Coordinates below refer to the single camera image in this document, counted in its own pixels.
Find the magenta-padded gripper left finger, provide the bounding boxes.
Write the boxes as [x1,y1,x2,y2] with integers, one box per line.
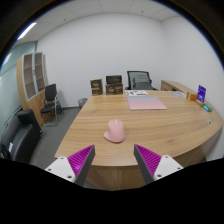
[44,144,96,187]

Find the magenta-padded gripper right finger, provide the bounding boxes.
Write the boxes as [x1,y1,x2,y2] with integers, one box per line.
[133,143,184,185]

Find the pink computer mouse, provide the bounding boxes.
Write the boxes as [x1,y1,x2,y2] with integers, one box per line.
[103,118,126,144]

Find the pink and blue mouse pad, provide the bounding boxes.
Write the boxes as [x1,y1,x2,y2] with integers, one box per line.
[126,96,168,111]

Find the grey waste bin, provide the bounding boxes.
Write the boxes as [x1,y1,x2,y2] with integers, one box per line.
[77,97,89,110]

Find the black leather sofa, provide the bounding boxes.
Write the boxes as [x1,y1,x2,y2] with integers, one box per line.
[0,108,43,164]

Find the white printed paper sheet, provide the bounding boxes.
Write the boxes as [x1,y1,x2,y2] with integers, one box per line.
[124,89,149,97]

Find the white paper with round print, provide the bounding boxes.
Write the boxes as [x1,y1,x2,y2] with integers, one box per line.
[171,90,188,99]

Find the black metal-legged visitor chair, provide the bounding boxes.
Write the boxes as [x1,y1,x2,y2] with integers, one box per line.
[39,83,64,127]

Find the tall brown cardboard box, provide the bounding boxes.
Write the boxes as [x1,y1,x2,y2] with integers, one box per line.
[89,78,104,97]

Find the small orange wooden box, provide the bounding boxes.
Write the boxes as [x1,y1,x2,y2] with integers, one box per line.
[186,92,198,102]

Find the small teal box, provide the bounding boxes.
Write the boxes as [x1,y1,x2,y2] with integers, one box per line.
[202,102,213,113]

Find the low wooden side cabinet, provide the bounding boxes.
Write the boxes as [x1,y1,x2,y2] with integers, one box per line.
[160,79,196,96]

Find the wooden shelf unit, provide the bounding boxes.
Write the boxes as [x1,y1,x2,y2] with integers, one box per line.
[16,51,49,128]

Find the black mesh office chair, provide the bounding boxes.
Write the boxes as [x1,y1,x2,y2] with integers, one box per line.
[124,70,158,91]

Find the purple standing sign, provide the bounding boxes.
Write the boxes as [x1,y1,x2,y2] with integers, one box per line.
[196,84,207,104]

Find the black cardboard box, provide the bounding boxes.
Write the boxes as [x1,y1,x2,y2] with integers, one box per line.
[105,74,123,86]

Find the ceiling light strip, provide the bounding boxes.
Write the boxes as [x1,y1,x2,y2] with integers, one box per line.
[16,21,38,42]

